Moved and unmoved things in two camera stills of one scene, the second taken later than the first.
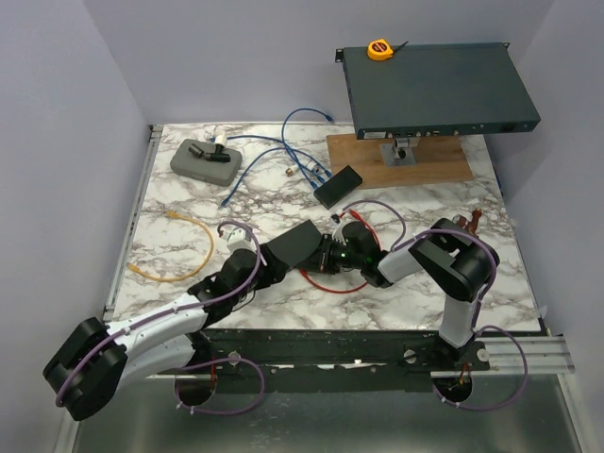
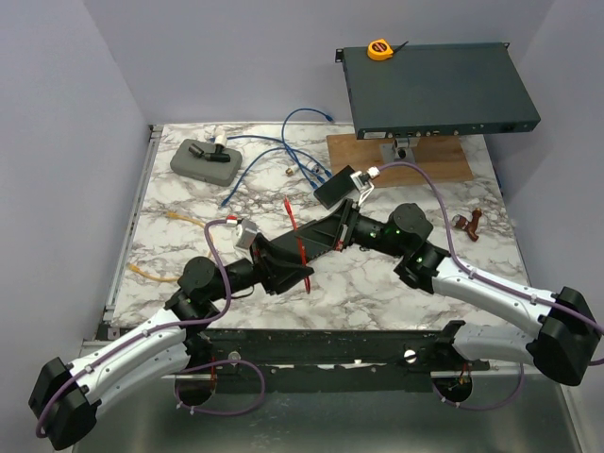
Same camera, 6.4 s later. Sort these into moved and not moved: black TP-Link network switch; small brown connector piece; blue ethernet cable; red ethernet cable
Moved: red ethernet cable
Not moved: small brown connector piece; blue ethernet cable; black TP-Link network switch
